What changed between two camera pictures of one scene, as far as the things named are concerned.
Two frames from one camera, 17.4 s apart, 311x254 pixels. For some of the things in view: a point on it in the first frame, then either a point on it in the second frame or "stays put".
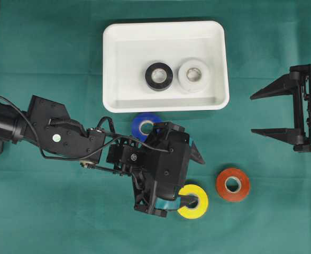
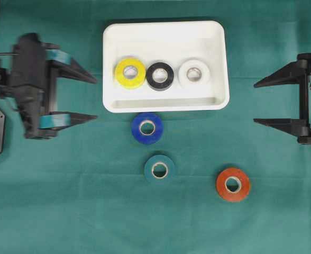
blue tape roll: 142,124 stays put
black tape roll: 158,76 stays put
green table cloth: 54,48 stays put
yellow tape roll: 192,213 to 129,73
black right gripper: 308,134 to 298,72
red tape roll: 232,184 stays put
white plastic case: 129,48 stays put
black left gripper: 158,165 to 31,65
